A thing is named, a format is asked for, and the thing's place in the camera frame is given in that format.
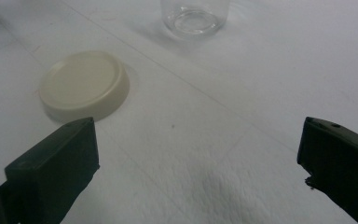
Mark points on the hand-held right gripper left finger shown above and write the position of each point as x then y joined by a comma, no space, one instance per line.
52,168

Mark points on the clear glass jar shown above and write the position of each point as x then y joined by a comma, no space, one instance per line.
195,18

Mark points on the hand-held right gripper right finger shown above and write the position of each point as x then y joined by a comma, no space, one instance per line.
341,168

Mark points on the cream round lid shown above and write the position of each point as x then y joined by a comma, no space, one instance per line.
84,85

